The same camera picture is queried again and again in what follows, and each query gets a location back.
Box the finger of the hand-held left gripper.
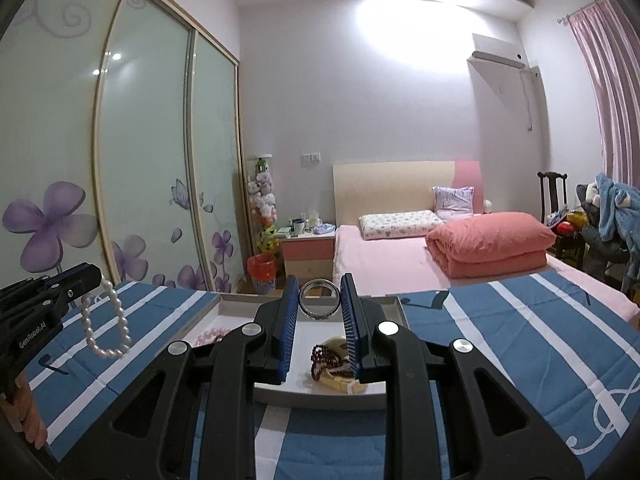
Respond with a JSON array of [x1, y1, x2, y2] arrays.
[[27, 262, 105, 325], [0, 263, 83, 307]]

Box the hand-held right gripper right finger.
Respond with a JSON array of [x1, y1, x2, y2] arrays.
[[341, 271, 584, 480]]

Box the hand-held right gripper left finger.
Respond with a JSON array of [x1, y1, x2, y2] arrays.
[[55, 274, 300, 480]]

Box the grey jewelry tray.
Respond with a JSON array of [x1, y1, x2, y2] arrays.
[[180, 292, 408, 413]]

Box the thin silver bangle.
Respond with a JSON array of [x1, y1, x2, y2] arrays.
[[298, 280, 343, 320]]

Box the dark red bead bracelet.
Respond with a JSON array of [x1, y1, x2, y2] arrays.
[[309, 342, 351, 383]]

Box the white pearl bracelet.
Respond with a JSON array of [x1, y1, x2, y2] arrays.
[[80, 277, 131, 359]]

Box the pink bead bracelet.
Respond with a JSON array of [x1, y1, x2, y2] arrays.
[[195, 327, 233, 347]]

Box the person's left hand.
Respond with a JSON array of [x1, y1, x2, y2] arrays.
[[9, 384, 49, 453]]

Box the yellow bangle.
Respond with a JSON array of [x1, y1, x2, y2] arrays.
[[312, 337, 373, 396]]

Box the red wastebasket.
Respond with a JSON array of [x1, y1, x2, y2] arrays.
[[246, 254, 277, 295]]

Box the bed with pink sheet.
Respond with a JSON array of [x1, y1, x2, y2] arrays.
[[332, 160, 640, 331]]

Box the pink white nightstand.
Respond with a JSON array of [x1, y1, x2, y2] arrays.
[[279, 232, 335, 276]]

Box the white floral pillow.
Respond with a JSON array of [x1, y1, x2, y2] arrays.
[[359, 210, 446, 241]]

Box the clear tube of plush toys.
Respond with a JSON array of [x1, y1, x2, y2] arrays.
[[247, 154, 281, 256]]

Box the beige pink headboard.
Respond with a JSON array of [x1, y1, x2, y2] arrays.
[[332, 160, 485, 226]]

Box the wardrobe with flower doors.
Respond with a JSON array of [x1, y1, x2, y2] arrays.
[[0, 0, 253, 293]]

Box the purple pillow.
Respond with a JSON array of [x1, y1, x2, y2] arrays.
[[431, 186, 476, 221]]

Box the folded pink quilt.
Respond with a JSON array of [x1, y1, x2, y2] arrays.
[[425, 211, 557, 279]]

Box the colourful toys on chair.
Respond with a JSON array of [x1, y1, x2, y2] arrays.
[[547, 207, 591, 238]]

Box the dark wooden chair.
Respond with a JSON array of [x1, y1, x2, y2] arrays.
[[537, 171, 583, 268]]

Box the pile of blue clothes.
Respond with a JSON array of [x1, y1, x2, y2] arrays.
[[575, 172, 640, 281]]

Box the white air conditioner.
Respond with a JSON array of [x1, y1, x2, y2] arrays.
[[467, 34, 530, 69]]

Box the pink curtain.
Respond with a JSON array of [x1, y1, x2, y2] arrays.
[[567, 0, 640, 186]]

